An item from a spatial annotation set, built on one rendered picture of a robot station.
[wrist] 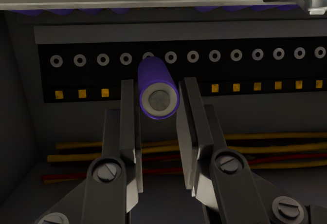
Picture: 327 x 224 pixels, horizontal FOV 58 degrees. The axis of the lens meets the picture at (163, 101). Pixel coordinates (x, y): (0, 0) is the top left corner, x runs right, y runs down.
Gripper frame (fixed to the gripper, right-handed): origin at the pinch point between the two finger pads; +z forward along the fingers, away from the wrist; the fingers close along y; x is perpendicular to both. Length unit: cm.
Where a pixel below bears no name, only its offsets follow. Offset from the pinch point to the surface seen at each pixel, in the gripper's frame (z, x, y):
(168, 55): 14.6, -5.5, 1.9
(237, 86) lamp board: 12.9, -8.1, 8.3
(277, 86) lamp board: 12.9, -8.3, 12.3
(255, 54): 14.5, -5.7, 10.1
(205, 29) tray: 15.3, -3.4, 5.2
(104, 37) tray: 15.2, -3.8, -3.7
